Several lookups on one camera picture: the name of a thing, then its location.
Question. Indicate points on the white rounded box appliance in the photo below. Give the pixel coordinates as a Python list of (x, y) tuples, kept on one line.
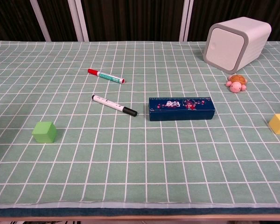
[(228, 45)]

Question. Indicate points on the white partition post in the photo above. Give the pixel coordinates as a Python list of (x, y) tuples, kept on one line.
[(79, 21), (40, 21), (186, 21)]

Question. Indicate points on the green cube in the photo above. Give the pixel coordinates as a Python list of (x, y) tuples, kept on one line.
[(44, 133)]

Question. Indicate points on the pink turtle toy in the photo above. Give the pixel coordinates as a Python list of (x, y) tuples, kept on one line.
[(236, 83)]

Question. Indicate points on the black capped whiteboard marker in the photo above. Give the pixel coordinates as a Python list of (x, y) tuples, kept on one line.
[(112, 105)]

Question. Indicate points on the green checked tablecloth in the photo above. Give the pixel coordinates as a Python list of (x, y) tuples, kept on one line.
[(140, 163)]

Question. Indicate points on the red capped whiteboard marker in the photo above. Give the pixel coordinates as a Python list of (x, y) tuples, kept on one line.
[(106, 76)]

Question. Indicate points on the blue glasses case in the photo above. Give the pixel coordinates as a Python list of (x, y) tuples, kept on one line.
[(182, 114)]

